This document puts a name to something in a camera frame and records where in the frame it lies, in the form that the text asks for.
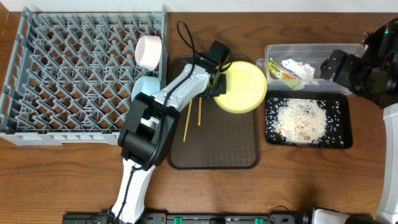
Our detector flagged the wooden chopstick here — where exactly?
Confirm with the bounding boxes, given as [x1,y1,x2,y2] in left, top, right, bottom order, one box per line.
[197,97,202,126]
[183,100,192,142]

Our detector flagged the yellow plate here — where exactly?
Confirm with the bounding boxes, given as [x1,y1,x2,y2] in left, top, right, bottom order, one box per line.
[214,61,267,114]

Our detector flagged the white tissue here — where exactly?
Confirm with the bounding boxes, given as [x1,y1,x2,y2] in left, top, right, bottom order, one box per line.
[282,58,318,90]

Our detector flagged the green snack bar wrapper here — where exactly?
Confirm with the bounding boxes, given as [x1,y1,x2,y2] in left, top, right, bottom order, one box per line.
[268,58,300,90]

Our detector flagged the light blue bowl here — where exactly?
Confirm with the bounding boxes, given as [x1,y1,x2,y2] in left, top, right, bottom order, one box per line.
[131,76,160,100]

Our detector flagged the rice food waste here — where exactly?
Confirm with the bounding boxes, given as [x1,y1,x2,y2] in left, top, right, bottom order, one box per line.
[266,98,344,148]

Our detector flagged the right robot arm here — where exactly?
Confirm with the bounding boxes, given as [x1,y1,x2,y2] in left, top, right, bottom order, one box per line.
[320,18,397,223]

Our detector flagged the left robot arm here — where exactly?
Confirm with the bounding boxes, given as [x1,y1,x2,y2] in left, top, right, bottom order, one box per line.
[107,40,230,223]

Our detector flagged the black waste tray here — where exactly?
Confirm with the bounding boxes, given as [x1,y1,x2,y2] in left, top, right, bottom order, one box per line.
[265,90,353,149]

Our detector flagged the grey dishwasher rack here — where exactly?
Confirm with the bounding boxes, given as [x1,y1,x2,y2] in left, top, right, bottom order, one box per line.
[1,8,169,146]

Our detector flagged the dark brown serving tray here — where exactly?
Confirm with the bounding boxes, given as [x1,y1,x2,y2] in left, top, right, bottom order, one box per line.
[166,55,261,170]

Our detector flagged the clear plastic bin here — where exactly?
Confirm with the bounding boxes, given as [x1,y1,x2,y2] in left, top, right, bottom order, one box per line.
[257,44,364,95]

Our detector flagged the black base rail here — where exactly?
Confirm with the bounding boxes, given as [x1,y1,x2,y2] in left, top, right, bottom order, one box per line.
[62,205,374,224]

